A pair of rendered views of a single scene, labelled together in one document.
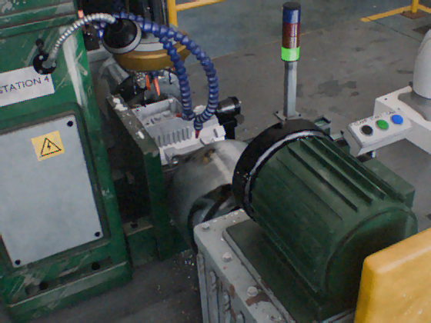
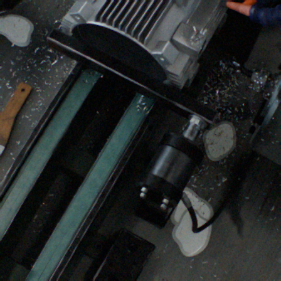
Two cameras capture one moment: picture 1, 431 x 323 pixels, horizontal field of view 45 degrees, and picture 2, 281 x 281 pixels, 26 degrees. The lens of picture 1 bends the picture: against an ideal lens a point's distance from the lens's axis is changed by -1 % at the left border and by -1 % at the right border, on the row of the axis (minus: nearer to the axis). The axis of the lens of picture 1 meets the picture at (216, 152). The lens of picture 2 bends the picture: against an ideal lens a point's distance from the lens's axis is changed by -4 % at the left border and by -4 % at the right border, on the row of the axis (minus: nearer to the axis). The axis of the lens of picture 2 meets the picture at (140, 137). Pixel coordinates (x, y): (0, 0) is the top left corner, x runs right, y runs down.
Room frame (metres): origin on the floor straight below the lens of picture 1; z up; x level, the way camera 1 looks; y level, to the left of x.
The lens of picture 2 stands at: (1.49, -0.22, 1.79)
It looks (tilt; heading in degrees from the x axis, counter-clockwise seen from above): 71 degrees down; 136
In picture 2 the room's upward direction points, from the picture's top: 8 degrees clockwise
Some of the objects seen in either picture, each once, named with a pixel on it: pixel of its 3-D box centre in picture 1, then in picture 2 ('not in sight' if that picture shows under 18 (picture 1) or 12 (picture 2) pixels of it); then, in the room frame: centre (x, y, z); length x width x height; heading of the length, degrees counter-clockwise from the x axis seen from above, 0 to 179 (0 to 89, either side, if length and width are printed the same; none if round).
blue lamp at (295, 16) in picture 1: (291, 13); not in sight; (1.64, -0.27, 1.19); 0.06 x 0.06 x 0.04
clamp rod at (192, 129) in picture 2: not in sight; (185, 143); (1.34, 0.00, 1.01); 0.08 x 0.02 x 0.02; 114
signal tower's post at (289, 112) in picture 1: (289, 63); not in sight; (1.64, -0.27, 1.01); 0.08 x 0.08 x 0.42; 24
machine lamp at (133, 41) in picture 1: (85, 42); not in sight; (0.84, 0.21, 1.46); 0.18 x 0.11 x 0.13; 114
